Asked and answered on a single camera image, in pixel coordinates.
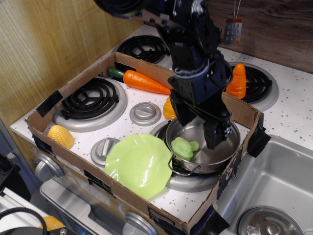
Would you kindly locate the hanging metal spatula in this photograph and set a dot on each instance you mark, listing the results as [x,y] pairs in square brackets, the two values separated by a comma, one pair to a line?
[233,27]

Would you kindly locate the grey stove knob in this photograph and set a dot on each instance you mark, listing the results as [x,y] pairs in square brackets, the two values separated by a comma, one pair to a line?
[145,114]
[101,150]

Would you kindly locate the middle oven front knob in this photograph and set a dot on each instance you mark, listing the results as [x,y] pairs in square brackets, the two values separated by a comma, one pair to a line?
[137,225]

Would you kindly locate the orange toy carrot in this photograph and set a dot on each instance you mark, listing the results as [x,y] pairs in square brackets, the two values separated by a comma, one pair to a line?
[140,81]

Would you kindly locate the front right coil burner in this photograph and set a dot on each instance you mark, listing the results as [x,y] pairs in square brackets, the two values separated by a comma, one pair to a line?
[194,182]

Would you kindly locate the grey oven door handle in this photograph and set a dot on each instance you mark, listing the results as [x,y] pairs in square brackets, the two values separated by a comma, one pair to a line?
[82,210]

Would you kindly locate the cardboard fence box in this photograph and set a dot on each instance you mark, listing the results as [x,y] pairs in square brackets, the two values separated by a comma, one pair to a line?
[164,221]

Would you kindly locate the orange toy bottom left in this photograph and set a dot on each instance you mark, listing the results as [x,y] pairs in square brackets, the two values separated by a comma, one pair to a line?
[52,223]

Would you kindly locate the green plastic plate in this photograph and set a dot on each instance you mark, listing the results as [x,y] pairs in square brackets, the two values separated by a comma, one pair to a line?
[140,163]

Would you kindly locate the orange toy cone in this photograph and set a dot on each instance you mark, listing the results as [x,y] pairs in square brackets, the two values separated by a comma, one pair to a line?
[237,87]

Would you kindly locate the green toy broccoli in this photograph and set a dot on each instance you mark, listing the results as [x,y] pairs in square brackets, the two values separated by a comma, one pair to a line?
[183,148]

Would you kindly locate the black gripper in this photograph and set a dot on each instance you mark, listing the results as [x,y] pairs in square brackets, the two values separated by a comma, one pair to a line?
[198,93]

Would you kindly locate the stainless steel pan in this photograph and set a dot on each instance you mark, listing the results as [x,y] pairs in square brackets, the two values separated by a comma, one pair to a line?
[204,160]

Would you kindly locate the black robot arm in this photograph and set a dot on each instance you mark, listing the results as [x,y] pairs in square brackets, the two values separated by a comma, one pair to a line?
[184,26]

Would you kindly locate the oven knob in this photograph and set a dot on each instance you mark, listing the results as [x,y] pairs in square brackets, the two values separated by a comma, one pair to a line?
[137,225]
[46,169]

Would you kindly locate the front grey stove knob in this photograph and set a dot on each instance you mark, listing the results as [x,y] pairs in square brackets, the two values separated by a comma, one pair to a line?
[101,150]

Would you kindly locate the back left coil burner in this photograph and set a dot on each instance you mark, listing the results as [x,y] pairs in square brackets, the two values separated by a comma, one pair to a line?
[148,48]

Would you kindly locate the coil burner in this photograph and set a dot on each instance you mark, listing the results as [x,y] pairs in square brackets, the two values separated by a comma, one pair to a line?
[261,88]
[95,105]
[148,48]
[194,182]

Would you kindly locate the steel sink basin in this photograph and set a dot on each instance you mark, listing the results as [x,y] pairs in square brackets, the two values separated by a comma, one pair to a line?
[281,176]

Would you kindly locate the centre grey stove knob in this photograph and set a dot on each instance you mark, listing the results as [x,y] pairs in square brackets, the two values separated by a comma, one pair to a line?
[145,114]

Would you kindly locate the front left coil burner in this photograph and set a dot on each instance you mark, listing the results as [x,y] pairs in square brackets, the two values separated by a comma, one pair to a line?
[95,105]

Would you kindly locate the left oven front knob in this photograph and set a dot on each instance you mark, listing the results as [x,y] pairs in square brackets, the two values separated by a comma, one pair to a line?
[46,169]

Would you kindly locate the back right coil burner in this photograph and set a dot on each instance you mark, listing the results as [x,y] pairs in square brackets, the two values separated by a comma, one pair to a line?
[261,88]

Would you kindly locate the orange toy pumpkin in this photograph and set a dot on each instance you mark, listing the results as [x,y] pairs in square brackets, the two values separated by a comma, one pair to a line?
[168,110]

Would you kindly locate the sink drain strainer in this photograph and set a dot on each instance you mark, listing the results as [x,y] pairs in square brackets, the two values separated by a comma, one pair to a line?
[266,220]

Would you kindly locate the yellow toy corn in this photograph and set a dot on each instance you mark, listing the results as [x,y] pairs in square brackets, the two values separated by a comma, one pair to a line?
[61,135]

